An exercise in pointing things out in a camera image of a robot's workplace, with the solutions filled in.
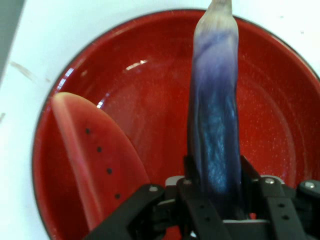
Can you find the red round plate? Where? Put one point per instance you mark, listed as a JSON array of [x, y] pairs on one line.
[[155, 100]]

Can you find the purple toy eggplant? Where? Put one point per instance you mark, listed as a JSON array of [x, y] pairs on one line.
[[215, 112]]

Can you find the toy watermelon slice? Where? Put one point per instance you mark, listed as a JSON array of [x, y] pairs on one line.
[[100, 155]]

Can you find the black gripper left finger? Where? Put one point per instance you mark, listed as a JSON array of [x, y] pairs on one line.
[[140, 207]]

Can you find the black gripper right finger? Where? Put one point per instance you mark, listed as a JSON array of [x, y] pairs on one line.
[[280, 207]]

